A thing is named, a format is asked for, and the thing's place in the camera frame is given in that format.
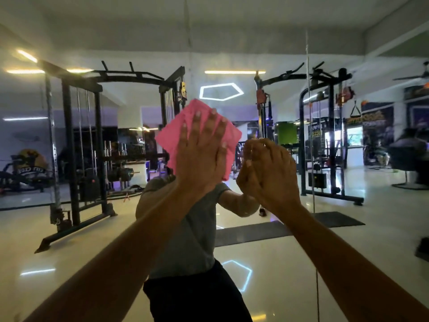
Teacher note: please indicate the person's left hand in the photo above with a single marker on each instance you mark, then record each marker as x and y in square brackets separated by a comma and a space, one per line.
[201, 160]

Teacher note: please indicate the person's right hand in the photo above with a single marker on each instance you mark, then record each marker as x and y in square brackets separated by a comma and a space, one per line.
[268, 177]

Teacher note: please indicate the pink cloth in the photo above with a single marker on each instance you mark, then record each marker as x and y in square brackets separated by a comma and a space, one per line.
[171, 137]

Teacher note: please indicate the large wall mirror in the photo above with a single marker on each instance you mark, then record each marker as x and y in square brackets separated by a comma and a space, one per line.
[268, 36]

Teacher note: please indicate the person's right forearm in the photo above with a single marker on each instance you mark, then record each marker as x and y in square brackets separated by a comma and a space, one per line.
[355, 264]

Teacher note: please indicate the person's left forearm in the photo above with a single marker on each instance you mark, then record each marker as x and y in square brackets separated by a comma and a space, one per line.
[107, 264]

